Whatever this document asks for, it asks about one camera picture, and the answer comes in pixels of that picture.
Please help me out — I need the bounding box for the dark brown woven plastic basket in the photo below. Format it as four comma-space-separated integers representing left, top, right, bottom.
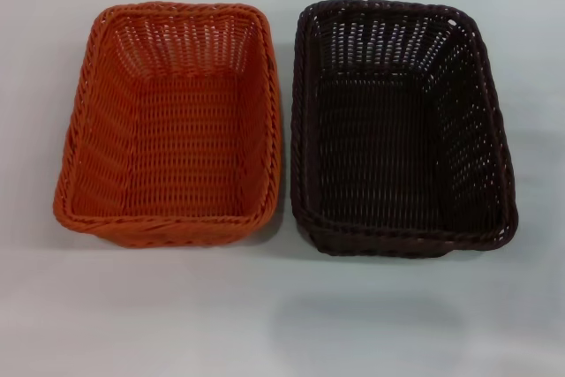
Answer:
290, 0, 522, 260

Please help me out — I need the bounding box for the orange woven plastic basket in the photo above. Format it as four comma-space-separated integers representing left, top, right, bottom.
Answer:
52, 2, 283, 249

